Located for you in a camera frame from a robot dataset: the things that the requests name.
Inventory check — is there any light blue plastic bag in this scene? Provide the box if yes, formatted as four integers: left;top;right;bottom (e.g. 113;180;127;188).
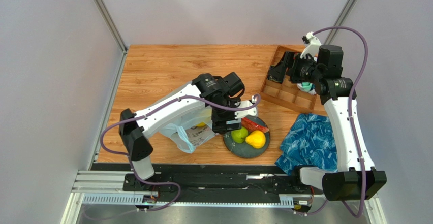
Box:
159;108;215;153

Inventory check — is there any wooden compartment tray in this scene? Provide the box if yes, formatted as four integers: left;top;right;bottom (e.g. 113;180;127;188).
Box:
260;45;327;116

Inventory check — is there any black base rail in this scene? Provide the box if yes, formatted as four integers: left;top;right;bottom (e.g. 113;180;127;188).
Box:
91;163;323;204

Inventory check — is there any yellow fake lemon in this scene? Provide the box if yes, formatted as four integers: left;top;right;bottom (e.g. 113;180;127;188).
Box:
196;122;206;127

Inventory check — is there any dark blue ceramic plate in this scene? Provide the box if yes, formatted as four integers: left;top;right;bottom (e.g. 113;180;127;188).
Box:
223;131;270;158

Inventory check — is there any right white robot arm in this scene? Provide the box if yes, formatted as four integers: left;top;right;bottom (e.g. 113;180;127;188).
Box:
268;45;387;201

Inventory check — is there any blue patterned cloth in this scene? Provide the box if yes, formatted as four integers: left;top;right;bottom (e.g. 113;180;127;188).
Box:
275;113;337;175

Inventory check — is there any yellow fake pear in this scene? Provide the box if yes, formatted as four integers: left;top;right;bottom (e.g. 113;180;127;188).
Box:
245;130;266;149

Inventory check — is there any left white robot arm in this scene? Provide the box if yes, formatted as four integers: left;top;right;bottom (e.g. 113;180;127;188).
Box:
119;72;260;180

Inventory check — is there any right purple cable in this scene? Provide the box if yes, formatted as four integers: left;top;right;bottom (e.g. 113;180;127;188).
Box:
294;26;368;218

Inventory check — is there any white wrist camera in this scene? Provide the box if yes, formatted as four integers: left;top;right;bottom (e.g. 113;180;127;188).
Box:
300;32;322;58
234;94;261;119

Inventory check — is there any green fake pear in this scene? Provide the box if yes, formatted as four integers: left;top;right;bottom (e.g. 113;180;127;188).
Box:
230;127;249;143

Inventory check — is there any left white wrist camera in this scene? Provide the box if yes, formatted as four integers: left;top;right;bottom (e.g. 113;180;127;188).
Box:
234;94;261;119

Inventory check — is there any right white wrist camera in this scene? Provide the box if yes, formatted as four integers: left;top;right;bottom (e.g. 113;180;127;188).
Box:
300;32;322;58

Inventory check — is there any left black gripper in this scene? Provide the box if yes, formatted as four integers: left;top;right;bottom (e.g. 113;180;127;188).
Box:
210;97;241;135

